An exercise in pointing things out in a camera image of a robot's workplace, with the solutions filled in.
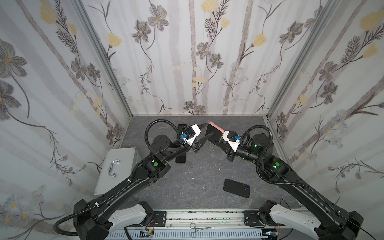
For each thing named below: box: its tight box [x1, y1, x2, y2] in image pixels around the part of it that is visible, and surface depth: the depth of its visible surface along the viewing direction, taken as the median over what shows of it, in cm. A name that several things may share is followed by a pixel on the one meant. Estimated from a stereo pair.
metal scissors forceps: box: [189, 222, 216, 239], surface depth 73 cm
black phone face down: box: [223, 178, 251, 198], surface depth 86 cm
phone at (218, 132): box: [205, 121, 224, 143], surface depth 56 cm
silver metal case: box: [93, 147, 139, 196], surface depth 78 cm
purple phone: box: [175, 152, 187, 163], surface depth 97 cm
